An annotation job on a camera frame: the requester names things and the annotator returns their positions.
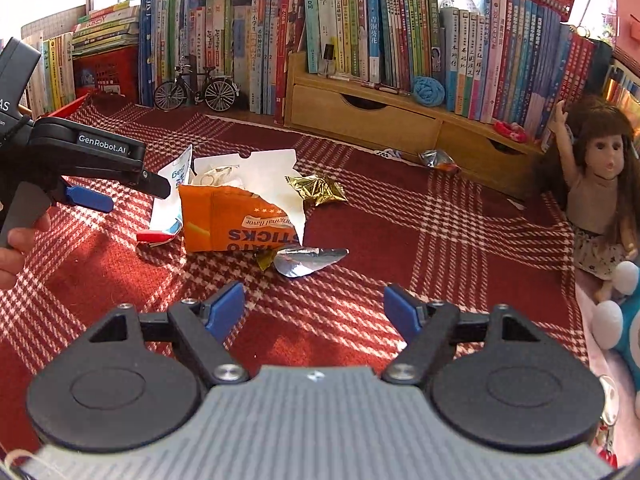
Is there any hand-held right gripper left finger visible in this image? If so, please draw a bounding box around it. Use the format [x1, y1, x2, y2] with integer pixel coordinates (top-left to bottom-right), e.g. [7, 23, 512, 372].
[87, 281, 251, 386]

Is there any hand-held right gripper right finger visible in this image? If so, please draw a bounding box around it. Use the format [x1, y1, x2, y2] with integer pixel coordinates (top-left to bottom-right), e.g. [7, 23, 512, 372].
[382, 283, 546, 387]

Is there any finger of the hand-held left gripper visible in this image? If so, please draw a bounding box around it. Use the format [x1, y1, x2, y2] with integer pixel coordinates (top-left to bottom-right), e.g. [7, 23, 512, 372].
[139, 169, 172, 200]
[52, 176, 115, 213]

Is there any white blue red packet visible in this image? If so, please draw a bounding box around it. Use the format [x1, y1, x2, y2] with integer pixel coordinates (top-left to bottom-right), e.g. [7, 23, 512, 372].
[136, 144, 197, 247]

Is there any orange and white cardboard box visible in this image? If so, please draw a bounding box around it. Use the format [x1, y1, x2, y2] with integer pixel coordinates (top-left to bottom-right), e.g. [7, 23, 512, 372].
[178, 149, 307, 253]

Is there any person's left hand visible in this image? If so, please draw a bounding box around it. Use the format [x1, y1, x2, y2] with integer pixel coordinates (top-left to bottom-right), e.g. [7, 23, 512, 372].
[0, 214, 52, 291]

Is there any red plaid blanket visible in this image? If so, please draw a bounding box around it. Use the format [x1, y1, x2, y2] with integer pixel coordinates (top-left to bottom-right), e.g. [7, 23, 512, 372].
[0, 92, 588, 461]

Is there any red cardboard box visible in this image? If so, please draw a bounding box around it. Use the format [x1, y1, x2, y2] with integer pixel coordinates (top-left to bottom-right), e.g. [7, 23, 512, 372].
[72, 45, 142, 107]

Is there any silver foil wrapper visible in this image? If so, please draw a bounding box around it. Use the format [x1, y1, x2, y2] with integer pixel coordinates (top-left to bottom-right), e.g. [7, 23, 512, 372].
[254, 246, 351, 279]

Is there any toy bicycle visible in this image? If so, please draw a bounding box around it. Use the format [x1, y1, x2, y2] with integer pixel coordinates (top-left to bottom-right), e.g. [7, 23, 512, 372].
[153, 64, 237, 112]

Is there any stack of flat books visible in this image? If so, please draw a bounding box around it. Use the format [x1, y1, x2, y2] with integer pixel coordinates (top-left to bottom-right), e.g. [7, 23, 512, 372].
[72, 2, 141, 56]

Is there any gold foil wrapper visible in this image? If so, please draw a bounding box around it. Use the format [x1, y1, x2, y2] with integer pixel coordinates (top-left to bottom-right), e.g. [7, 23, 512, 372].
[285, 174, 348, 207]

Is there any small silver orange wrapper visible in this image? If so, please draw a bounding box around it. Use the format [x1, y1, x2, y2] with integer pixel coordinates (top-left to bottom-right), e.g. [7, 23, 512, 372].
[419, 149, 461, 175]

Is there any wooden desk organizer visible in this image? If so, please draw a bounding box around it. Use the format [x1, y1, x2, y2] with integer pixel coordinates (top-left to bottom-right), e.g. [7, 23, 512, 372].
[284, 52, 546, 201]

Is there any pink scrunchie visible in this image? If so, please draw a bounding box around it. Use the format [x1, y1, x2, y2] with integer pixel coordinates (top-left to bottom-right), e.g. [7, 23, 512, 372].
[494, 120, 530, 143]

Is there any blue knitted item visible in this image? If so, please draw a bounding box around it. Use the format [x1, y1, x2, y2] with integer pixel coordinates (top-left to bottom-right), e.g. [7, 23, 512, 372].
[412, 76, 445, 107]

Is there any red white pen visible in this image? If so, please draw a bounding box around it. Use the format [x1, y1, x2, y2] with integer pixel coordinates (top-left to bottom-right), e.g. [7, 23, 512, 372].
[361, 82, 412, 96]

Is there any blue white plush toy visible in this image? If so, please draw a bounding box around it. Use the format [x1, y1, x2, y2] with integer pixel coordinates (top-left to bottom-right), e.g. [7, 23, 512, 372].
[592, 260, 640, 396]

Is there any row of standing books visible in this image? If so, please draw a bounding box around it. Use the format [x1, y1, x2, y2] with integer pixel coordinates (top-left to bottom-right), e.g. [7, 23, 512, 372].
[22, 0, 640, 140]

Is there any long-haired doll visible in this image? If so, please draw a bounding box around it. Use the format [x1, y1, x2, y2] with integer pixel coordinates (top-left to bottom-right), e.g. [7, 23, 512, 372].
[540, 97, 640, 303]

